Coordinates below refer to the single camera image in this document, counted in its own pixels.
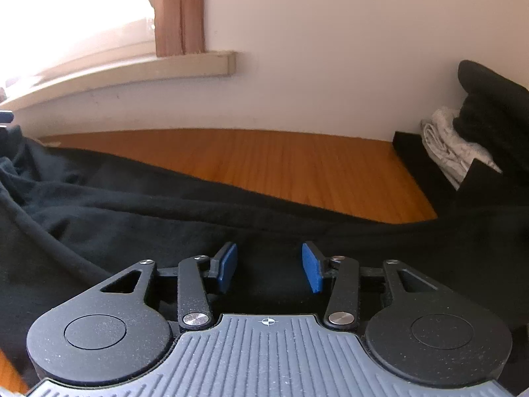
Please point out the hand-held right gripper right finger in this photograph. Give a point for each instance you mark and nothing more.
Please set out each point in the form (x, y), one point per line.
(312, 266)

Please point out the folded black garment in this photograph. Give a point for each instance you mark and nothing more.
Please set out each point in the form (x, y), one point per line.
(496, 103)

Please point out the flat black cloth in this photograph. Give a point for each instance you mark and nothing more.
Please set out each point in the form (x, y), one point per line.
(413, 161)

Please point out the black garment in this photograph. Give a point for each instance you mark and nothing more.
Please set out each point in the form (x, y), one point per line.
(496, 103)
(124, 223)

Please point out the wooden window trim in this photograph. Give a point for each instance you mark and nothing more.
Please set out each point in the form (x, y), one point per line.
(179, 8)

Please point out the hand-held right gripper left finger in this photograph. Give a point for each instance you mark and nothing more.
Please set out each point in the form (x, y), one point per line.
(227, 266)

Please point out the beige window sill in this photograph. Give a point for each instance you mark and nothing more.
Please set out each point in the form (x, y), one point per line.
(124, 74)

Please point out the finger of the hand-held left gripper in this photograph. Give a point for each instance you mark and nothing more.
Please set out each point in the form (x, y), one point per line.
(6, 118)

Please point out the white patterned cloth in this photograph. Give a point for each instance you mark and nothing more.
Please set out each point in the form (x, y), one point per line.
(450, 153)

